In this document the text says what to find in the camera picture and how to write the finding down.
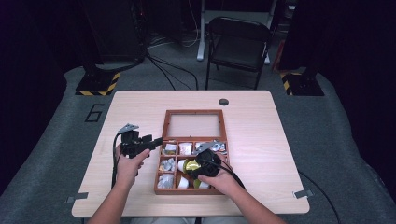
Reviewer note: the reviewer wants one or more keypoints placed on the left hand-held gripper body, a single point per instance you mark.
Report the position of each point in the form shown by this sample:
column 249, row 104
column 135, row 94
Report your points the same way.
column 132, row 143

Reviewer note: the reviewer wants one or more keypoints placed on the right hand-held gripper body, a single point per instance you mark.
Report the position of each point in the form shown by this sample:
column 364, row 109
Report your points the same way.
column 210, row 165

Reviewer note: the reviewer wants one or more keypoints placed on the yellow-green lid white capsule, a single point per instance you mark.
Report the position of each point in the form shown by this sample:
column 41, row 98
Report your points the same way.
column 191, row 165

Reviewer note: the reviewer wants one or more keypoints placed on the wooden box with glass lid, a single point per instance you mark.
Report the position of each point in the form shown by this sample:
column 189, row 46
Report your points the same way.
column 186, row 191

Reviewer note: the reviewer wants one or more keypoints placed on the person's right hand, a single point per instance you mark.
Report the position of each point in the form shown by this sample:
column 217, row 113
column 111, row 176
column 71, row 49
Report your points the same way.
column 222, row 183

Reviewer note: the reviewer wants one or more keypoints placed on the person's left hand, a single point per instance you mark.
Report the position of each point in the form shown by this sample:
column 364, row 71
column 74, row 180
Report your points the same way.
column 127, row 171

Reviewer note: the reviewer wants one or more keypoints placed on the green lid white capsule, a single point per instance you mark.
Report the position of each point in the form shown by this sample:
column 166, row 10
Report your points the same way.
column 203, row 184

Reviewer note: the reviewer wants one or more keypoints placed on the group of silver foil packets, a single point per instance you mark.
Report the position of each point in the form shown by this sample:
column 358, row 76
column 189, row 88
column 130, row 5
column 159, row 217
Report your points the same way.
column 166, row 181

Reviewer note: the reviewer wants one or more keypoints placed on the black table grommet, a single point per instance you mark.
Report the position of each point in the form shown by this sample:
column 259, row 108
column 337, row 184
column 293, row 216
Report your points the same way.
column 223, row 102

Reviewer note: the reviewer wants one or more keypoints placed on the striped black stand base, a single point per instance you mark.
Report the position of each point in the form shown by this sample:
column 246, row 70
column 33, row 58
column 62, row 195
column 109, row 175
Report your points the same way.
column 96, row 84
column 303, row 85

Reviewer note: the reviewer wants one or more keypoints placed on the grey tape strip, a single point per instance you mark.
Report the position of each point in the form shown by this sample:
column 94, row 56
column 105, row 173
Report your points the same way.
column 77, row 197
column 303, row 194

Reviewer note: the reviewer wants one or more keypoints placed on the black equipment cabinet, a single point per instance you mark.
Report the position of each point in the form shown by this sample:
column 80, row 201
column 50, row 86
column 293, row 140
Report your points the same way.
column 112, row 31

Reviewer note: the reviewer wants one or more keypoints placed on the black folding chair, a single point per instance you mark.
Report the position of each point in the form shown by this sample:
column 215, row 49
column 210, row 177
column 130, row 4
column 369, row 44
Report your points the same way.
column 238, row 49

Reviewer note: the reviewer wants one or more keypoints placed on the dark curtain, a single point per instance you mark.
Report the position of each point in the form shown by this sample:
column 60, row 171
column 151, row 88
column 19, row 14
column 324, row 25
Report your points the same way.
column 28, row 77
column 358, row 62

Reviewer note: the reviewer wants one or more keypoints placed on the red object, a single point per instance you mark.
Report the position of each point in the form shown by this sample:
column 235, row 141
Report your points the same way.
column 278, row 57

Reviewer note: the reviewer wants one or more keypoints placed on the white desk frame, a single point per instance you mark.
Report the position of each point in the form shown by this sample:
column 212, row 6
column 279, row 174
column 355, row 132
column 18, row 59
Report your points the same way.
column 201, row 37

